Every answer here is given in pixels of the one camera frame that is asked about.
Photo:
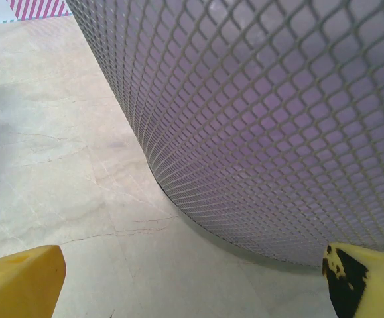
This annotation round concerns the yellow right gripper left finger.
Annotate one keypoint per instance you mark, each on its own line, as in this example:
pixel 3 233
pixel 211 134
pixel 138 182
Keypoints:
pixel 19 285

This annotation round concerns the translucent purple trash bin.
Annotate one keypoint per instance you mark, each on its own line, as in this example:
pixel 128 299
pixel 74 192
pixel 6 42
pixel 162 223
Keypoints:
pixel 244 132

